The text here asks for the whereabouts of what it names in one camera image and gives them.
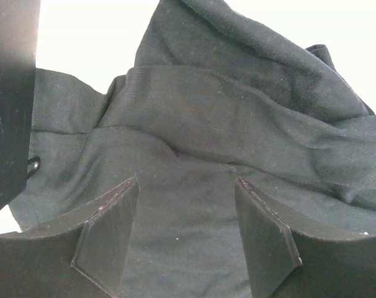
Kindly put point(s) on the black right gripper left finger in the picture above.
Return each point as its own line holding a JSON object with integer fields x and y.
{"x": 78, "y": 254}

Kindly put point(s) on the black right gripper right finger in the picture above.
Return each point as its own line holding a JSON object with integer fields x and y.
{"x": 291, "y": 255}

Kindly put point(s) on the black cloth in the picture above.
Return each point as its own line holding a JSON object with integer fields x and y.
{"x": 213, "y": 96}

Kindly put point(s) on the black wire dish rack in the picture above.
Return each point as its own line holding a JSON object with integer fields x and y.
{"x": 18, "y": 44}

